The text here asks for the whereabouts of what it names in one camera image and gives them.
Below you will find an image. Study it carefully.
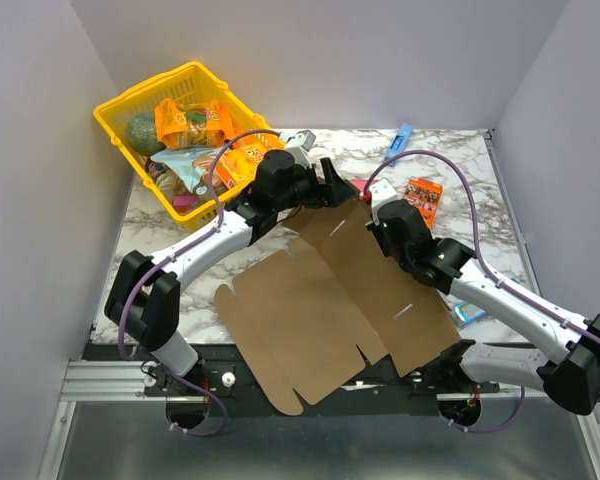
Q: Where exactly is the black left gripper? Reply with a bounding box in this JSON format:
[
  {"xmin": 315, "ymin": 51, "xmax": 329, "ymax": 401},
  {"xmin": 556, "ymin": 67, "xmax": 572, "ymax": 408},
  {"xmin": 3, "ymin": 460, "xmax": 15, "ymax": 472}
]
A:
[{"xmin": 274, "ymin": 157, "xmax": 356, "ymax": 213}]

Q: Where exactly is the brown cardboard box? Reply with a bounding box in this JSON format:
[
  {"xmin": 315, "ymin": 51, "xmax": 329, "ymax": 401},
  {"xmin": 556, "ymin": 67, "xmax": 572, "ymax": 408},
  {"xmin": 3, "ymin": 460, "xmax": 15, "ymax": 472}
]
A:
[{"xmin": 215, "ymin": 199, "xmax": 460, "ymax": 416}]

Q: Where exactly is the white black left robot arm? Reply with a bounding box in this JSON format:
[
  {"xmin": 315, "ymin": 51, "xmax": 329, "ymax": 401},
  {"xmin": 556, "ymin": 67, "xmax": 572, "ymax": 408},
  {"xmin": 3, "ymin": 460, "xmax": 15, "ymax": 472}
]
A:
[{"xmin": 104, "ymin": 150, "xmax": 356, "ymax": 395}]

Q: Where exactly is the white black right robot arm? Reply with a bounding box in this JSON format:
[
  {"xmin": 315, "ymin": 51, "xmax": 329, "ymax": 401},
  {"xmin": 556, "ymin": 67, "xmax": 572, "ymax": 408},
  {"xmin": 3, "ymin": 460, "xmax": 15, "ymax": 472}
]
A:
[{"xmin": 367, "ymin": 198, "xmax": 600, "ymax": 415}]

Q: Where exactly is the blue narrow box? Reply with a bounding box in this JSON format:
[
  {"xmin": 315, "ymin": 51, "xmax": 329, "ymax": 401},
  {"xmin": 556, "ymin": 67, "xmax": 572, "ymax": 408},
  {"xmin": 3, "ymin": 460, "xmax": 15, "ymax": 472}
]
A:
[{"xmin": 384, "ymin": 123, "xmax": 414, "ymax": 161}]

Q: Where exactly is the orange printed box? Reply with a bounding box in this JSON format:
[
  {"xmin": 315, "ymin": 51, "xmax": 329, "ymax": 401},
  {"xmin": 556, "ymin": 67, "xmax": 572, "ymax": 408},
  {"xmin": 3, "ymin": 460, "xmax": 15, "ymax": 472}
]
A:
[{"xmin": 404, "ymin": 177, "xmax": 444, "ymax": 229}]

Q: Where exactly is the orange cracker box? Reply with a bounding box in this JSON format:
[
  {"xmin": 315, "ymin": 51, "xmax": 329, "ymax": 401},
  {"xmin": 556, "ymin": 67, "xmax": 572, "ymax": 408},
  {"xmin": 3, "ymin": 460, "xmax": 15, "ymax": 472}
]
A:
[{"xmin": 213, "ymin": 142, "xmax": 268, "ymax": 189}]

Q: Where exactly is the pink small box in basket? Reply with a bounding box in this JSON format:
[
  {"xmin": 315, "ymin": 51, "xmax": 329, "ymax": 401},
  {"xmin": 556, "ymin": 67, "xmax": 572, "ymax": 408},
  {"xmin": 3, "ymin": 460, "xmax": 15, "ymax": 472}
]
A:
[{"xmin": 172, "ymin": 194, "xmax": 200, "ymax": 215}]

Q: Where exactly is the blue white toothpaste box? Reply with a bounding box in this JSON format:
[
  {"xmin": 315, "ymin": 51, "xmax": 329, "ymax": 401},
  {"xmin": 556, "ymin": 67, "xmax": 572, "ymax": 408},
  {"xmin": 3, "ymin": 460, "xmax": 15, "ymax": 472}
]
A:
[{"xmin": 451, "ymin": 301, "xmax": 487, "ymax": 328}]

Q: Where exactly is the light blue bread bag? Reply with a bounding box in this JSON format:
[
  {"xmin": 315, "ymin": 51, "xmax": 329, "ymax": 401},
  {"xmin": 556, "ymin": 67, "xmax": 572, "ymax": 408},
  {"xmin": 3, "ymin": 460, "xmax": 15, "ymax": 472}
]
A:
[{"xmin": 151, "ymin": 147, "xmax": 220, "ymax": 194}]

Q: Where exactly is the orange snack bag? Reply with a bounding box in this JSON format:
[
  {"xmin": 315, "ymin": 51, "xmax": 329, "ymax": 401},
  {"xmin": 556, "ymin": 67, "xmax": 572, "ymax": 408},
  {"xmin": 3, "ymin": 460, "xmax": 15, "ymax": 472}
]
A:
[{"xmin": 154, "ymin": 98, "xmax": 235, "ymax": 149}]

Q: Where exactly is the yellow plastic shopping basket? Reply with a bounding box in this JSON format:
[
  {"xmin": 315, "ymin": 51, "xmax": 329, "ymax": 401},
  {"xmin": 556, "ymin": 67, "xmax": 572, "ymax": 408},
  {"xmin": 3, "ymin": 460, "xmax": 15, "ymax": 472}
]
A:
[{"xmin": 94, "ymin": 62, "xmax": 284, "ymax": 231}]

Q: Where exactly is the green round vegetable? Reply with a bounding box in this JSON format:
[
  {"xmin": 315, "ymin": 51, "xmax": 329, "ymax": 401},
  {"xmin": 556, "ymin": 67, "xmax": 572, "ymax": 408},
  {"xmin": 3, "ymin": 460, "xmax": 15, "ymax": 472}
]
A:
[{"xmin": 126, "ymin": 112, "xmax": 166, "ymax": 157}]

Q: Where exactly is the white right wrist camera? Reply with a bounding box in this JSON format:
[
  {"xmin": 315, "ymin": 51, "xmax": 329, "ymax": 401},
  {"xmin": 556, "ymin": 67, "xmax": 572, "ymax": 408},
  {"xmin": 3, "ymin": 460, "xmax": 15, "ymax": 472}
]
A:
[{"xmin": 360, "ymin": 179, "xmax": 400, "ymax": 225}]

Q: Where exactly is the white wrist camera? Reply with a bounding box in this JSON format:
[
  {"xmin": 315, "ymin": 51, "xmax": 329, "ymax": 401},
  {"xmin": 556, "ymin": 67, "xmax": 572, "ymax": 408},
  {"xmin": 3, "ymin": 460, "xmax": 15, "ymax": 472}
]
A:
[
  {"xmin": 360, "ymin": 179, "xmax": 400, "ymax": 225},
  {"xmin": 279, "ymin": 130, "xmax": 316, "ymax": 167}
]

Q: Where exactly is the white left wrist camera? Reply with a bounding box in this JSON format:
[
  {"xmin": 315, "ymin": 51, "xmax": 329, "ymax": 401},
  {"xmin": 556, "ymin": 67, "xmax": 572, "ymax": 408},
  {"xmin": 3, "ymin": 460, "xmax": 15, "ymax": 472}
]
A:
[{"xmin": 279, "ymin": 130, "xmax": 316, "ymax": 167}]

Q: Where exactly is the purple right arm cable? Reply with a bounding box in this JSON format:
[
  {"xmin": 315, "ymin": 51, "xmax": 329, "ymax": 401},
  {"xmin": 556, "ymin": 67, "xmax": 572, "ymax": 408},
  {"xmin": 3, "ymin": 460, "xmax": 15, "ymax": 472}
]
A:
[{"xmin": 364, "ymin": 149, "xmax": 600, "ymax": 361}]

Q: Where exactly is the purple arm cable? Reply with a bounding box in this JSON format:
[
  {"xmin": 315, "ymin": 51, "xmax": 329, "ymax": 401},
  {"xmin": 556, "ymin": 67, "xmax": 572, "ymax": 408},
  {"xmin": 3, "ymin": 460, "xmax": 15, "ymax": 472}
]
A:
[
  {"xmin": 117, "ymin": 128, "xmax": 281, "ymax": 361},
  {"xmin": 364, "ymin": 149, "xmax": 600, "ymax": 361}
]

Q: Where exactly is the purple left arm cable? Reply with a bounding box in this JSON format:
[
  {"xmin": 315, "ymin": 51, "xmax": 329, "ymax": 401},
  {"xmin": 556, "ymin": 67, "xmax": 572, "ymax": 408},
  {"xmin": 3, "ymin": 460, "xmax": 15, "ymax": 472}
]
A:
[{"xmin": 117, "ymin": 128, "xmax": 281, "ymax": 361}]

